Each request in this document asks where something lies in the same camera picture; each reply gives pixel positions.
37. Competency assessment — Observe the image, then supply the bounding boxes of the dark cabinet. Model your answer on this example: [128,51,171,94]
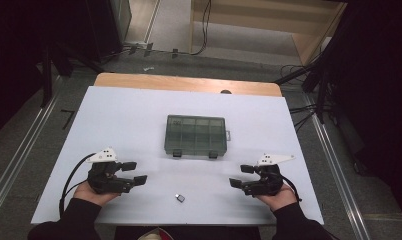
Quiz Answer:
[85,0,133,63]

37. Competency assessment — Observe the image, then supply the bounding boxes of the person's dark pants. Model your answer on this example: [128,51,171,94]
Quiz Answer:
[113,225,262,240]

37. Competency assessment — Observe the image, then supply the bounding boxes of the black curtain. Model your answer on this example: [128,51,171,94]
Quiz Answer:
[0,0,90,144]
[322,0,402,231]

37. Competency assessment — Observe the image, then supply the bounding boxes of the light wooden shelf unit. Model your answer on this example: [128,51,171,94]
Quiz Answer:
[188,0,348,67]

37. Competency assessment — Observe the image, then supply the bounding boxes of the hanging black cable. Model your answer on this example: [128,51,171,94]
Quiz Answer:
[190,0,213,57]

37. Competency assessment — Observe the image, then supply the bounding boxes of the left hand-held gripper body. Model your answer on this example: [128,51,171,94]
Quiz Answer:
[86,146,137,195]

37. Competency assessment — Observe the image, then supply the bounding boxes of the wooden table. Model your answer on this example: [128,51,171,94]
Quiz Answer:
[93,72,283,98]

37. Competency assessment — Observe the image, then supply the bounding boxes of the black tripod stand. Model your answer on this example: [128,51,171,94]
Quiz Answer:
[38,43,105,108]

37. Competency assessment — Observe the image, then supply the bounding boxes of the red and white cloth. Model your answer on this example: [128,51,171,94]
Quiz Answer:
[137,227,175,240]

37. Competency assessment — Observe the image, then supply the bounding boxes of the black floor cables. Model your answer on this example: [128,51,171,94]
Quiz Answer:
[288,103,318,133]

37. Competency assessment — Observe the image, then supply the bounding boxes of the left hand-held gripper black cable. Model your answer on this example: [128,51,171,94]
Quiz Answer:
[58,152,97,218]

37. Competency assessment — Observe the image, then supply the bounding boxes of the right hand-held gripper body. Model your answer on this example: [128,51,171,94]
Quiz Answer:
[242,153,296,197]

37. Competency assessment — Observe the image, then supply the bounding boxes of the metal floor rail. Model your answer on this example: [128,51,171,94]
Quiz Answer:
[303,94,372,240]
[0,76,62,224]

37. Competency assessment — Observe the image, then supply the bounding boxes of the hand-held gripper black cable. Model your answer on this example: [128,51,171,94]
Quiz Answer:
[280,174,303,203]
[58,152,97,218]

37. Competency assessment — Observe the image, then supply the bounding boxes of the person's left hand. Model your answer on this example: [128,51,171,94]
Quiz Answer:
[72,180,122,207]

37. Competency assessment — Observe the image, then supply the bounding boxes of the person's right hand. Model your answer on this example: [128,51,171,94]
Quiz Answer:
[255,183,298,212]

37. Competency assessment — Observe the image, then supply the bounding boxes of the grey plastic compartment box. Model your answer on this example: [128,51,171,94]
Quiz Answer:
[163,114,232,160]

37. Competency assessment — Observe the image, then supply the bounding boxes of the black metal stand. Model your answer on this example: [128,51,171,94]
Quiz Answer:
[273,49,340,124]

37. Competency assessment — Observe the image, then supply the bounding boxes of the white table board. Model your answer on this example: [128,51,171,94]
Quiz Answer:
[30,85,325,227]

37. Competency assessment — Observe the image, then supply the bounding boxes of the right hand-held gripper black cable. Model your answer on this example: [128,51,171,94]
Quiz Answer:
[280,174,303,203]

